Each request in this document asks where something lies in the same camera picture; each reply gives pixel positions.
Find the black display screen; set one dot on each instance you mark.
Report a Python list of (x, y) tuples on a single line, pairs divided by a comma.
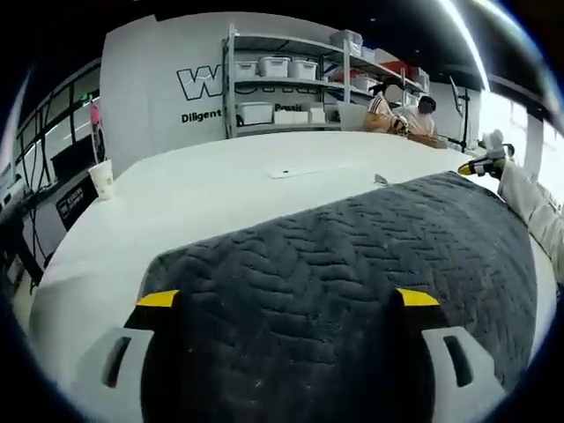
[(70, 161)]

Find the group of white storage bins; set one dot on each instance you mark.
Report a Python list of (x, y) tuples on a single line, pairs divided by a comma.
[(273, 66)]

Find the black monitor stand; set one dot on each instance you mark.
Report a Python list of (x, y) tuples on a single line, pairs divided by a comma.
[(465, 128)]

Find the white table cover plate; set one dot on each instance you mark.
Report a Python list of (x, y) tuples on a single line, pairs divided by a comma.
[(297, 169)]

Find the grey metal shelving rack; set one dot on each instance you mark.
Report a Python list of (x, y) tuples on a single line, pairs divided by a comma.
[(229, 88)]

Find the wooden tray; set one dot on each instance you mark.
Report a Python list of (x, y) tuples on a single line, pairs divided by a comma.
[(429, 141)]

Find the long ceiling light strip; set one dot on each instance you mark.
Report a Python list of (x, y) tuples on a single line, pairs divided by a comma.
[(473, 44)]

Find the pink object on pole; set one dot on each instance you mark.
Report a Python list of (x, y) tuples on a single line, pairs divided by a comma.
[(94, 113)]

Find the grey plush towel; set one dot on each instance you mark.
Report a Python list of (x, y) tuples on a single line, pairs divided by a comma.
[(330, 247)]

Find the black sign board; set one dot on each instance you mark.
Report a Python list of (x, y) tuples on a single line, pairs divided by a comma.
[(75, 202)]

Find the white paper cup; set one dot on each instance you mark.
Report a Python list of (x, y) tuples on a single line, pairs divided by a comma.
[(101, 178)]

